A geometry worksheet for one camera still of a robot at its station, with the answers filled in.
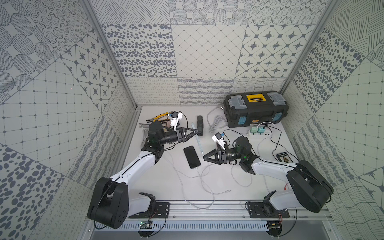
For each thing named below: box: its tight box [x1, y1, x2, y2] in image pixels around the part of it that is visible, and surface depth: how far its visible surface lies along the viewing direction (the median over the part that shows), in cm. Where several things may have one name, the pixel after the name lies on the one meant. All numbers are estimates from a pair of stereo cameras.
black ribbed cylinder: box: [197, 115, 204, 137], surface depth 109 cm
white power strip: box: [247, 130, 272, 139], surface depth 103 cm
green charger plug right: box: [257, 127, 266, 134], surface depth 100 cm
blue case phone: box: [183, 145, 201, 169], surface depth 94 cm
